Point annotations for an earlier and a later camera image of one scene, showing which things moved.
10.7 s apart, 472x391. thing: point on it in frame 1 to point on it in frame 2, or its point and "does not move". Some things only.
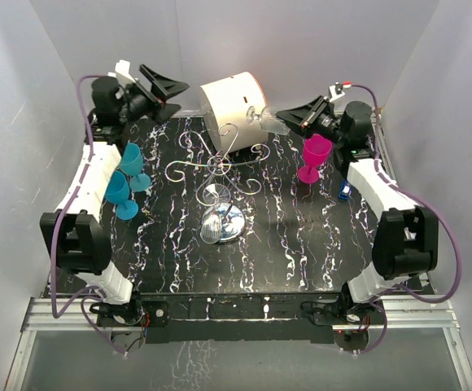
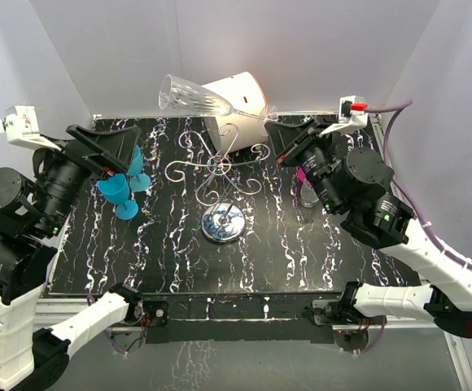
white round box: x=225 y=103 does not move
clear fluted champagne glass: x=215 y=195 to x=187 y=98
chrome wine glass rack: x=222 y=223 does not move
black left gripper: x=162 y=90 to x=111 y=149
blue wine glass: x=132 y=162 does not move
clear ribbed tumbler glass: x=268 y=120 to x=308 y=195
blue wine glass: x=117 y=192 does not move
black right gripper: x=306 y=117 to x=289 y=142
